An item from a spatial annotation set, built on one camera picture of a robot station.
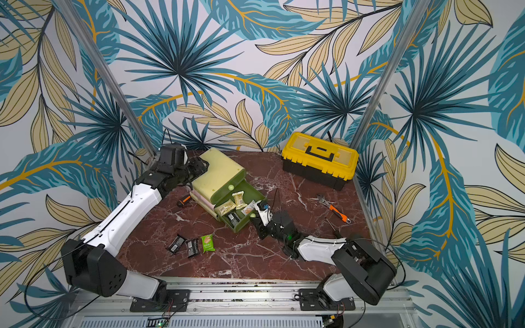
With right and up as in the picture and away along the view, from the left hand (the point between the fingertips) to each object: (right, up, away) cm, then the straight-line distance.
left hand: (205, 168), depth 81 cm
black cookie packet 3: (-6, -33, +4) cm, 33 cm away
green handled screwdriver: (+55, -29, +9) cm, 63 cm away
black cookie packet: (+11, -21, +3) cm, 24 cm away
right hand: (+19, -20, +4) cm, 28 cm away
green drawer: (+12, -7, +6) cm, 15 cm away
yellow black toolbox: (+49, +4, +15) cm, 52 cm away
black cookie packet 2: (-14, -32, +5) cm, 36 cm away
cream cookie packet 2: (+13, -15, +8) cm, 21 cm away
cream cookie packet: (+7, -17, +7) cm, 19 cm away
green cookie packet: (0, -31, +5) cm, 32 cm away
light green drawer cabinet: (+5, -1, +4) cm, 7 cm away
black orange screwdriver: (-16, -16, +14) cm, 27 cm away
